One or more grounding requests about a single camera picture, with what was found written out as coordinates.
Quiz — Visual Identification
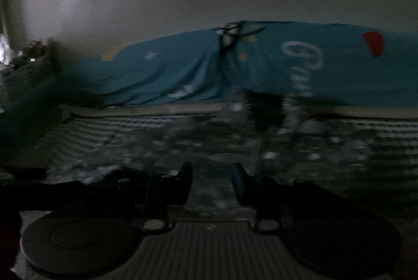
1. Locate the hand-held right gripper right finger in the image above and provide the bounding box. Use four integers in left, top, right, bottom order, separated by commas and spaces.
231, 162, 386, 231

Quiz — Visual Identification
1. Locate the grey patterned garment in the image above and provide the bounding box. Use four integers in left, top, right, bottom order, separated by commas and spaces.
49, 87, 376, 212

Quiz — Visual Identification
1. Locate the perforated plastic basket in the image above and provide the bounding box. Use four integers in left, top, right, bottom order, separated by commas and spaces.
0, 38, 66, 98

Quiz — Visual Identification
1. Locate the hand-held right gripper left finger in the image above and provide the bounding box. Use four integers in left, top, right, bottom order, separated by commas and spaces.
55, 162, 193, 231

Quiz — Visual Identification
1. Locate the houndstooth blanket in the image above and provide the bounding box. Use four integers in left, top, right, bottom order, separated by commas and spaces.
0, 104, 418, 222

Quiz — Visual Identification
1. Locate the teal printed bed sheet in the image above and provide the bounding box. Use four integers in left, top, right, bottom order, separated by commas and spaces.
0, 20, 418, 170

